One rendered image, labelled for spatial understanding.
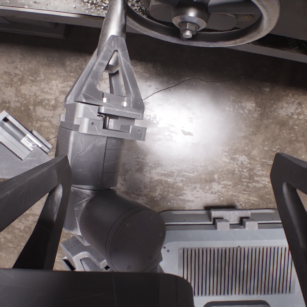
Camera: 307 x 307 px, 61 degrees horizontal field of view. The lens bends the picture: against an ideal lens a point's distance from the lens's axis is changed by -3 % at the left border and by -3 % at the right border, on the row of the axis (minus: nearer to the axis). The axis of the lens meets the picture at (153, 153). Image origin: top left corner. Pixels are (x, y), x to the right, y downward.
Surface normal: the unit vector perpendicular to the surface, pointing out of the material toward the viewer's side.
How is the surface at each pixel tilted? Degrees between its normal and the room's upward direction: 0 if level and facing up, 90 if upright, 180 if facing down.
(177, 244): 0
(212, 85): 0
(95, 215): 55
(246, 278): 0
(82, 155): 31
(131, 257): 41
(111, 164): 48
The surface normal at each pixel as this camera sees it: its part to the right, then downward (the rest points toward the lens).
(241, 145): -0.03, 0.08
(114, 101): 0.48, 0.15
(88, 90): 0.51, -0.21
